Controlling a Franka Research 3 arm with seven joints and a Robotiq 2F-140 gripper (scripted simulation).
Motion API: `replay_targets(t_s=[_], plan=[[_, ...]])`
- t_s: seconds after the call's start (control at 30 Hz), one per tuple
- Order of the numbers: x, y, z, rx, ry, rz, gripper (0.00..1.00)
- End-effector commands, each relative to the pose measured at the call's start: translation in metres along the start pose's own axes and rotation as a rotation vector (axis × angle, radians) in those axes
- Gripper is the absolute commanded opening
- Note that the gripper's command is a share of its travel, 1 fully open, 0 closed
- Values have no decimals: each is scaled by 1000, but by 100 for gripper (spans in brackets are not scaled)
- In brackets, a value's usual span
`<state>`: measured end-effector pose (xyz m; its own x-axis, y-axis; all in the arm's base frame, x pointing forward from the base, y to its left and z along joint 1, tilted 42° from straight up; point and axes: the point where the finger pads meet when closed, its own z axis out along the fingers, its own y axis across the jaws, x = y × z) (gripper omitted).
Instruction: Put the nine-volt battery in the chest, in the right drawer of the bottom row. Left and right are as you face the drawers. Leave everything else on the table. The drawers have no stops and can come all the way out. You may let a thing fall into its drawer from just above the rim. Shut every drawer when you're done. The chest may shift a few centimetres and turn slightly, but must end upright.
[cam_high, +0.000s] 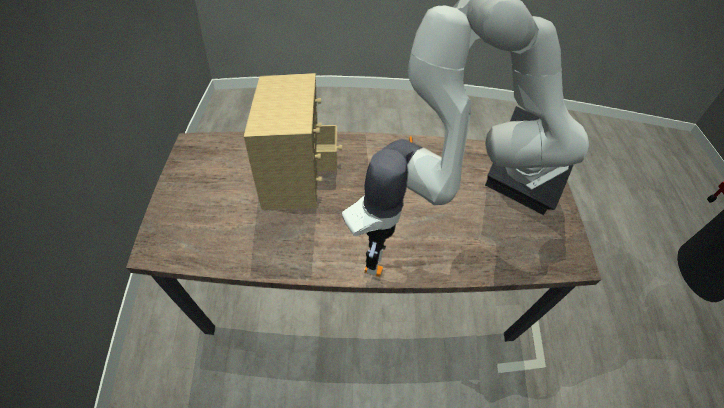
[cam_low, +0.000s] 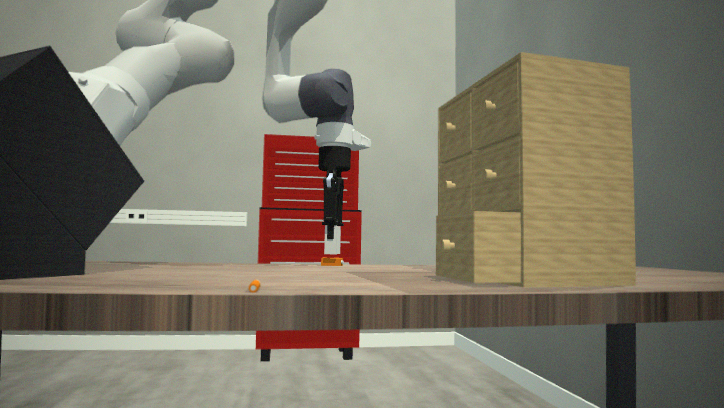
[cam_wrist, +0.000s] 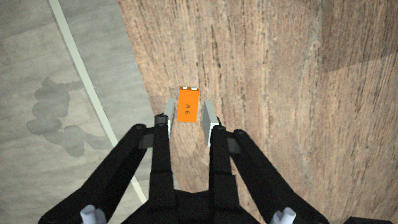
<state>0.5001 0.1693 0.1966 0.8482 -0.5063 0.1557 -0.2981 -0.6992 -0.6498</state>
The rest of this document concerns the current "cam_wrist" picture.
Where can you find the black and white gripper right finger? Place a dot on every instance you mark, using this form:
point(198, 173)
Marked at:
point(273, 197)

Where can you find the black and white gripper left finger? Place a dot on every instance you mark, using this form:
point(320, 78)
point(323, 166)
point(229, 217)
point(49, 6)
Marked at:
point(97, 199)

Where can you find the orange nine-volt battery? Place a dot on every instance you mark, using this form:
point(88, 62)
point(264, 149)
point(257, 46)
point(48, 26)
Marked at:
point(188, 104)

